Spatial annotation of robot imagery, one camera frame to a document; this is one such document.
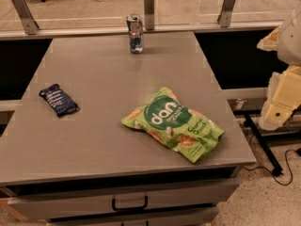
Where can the silver blue redbull can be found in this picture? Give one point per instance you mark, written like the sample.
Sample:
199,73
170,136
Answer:
135,30

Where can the grey upper drawer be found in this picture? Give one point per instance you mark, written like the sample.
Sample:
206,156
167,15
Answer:
98,201

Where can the left metal railing bracket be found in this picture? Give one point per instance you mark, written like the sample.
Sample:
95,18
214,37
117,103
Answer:
29,25

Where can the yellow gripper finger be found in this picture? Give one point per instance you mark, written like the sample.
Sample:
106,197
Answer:
283,98
269,42

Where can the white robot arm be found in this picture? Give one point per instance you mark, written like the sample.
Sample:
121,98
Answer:
289,39

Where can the dark blue rxbar wrapper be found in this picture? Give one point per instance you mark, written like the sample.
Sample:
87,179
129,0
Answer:
59,100

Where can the right metal railing bracket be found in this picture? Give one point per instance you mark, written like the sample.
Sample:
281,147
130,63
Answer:
224,18

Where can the grey lower drawer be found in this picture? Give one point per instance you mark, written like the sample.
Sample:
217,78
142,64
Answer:
182,217

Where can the grey drawer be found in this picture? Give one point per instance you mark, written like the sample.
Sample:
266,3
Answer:
182,217
98,201

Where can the metal railing bracket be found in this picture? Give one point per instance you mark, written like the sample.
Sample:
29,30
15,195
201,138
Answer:
29,25
224,18
149,14

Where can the black stand leg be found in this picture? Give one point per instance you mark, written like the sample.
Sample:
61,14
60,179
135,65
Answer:
277,170

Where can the middle metal railing bracket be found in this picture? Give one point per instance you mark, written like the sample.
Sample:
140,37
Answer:
149,14

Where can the black upper drawer handle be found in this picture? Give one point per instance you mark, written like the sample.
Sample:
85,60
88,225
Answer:
134,204

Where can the green chip bag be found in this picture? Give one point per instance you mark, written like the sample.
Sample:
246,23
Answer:
179,128

